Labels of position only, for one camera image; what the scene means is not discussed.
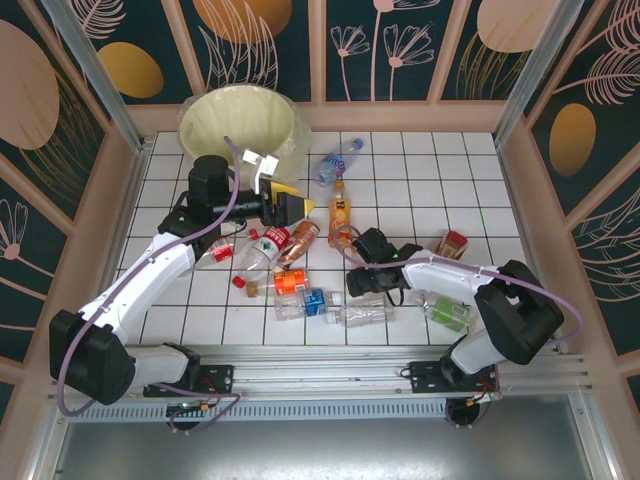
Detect clear bottle green label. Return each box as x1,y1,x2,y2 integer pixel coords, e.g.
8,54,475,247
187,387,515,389
412,289,476,332

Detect clear bottle orange label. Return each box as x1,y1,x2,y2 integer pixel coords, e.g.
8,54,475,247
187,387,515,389
244,268,309,300

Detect clear unlabelled bottle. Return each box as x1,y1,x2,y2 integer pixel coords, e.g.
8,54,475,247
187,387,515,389
325,302,396,329

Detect amber tea bottle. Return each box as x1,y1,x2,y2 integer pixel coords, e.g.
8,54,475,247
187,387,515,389
430,229,470,261

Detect perforated metal cable tray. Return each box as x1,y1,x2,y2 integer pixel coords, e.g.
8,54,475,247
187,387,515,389
67,402,454,422

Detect cream plastic bin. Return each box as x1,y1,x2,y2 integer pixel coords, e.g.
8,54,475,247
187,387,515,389
178,84,314,191

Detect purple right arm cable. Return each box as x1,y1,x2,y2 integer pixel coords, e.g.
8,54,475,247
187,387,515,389
333,224,585,430

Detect aluminium frame post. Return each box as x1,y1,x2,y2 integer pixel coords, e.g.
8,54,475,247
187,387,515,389
492,0,589,147
39,0,151,154

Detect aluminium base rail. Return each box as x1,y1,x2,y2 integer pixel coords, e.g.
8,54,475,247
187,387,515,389
47,343,599,401

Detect aluminium side rail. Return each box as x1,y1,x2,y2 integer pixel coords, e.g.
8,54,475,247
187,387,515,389
74,139,154,364
492,137,571,359

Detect clear bottle red white label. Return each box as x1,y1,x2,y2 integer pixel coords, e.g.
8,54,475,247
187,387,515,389
233,224,294,290

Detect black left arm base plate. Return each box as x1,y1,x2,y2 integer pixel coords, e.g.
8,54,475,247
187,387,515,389
143,363,236,399

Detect base wiring connector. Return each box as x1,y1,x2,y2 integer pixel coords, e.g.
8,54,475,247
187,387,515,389
164,397,221,417
462,389,503,407

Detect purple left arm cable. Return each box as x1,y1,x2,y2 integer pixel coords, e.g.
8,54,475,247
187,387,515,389
54,135,242,437

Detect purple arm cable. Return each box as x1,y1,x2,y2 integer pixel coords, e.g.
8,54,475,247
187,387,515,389
54,135,242,437
333,224,585,430

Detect clear bottle blue purple label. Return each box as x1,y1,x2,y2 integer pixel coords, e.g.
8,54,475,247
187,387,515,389
312,137,364,189

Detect orange juice bottle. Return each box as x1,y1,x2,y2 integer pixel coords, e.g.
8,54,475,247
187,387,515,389
327,179,356,249

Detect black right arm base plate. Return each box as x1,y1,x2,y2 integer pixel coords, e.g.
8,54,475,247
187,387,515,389
408,360,501,396

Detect clear bottle small red label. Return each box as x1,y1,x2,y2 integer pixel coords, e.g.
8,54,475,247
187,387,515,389
194,228,261,270

